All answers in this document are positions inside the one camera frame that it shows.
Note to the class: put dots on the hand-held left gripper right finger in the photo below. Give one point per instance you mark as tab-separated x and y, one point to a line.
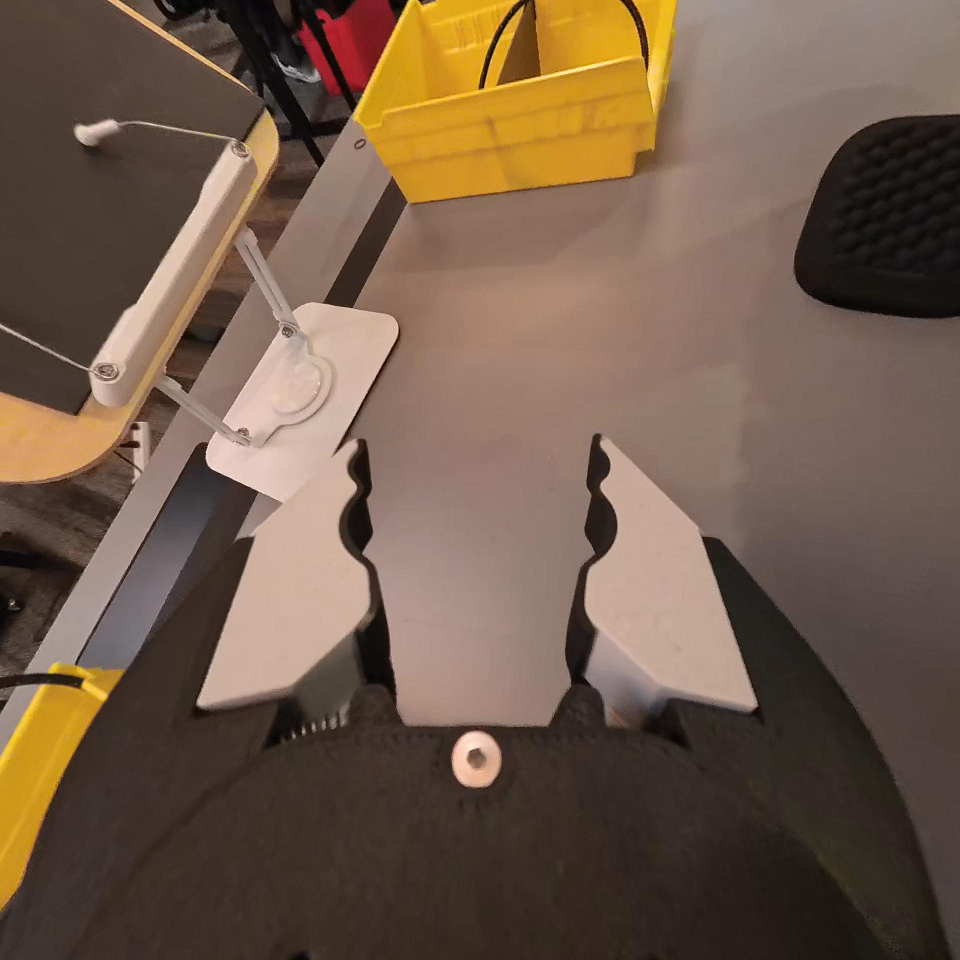
660	600

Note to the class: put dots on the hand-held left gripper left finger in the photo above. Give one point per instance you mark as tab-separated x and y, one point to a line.
292	600

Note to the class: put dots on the yellow plastic bin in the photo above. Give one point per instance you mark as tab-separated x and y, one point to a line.
37	750
510	127

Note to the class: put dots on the black tray with wooden edge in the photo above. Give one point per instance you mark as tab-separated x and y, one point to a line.
75	225

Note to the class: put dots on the black honeycomb pad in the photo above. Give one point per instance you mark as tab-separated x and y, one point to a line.
885	217

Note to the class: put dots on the black tripod stand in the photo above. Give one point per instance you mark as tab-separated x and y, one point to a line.
289	105

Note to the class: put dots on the red container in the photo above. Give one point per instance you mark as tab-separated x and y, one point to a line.
330	52

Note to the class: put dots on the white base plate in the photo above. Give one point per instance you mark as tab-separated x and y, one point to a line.
352	352

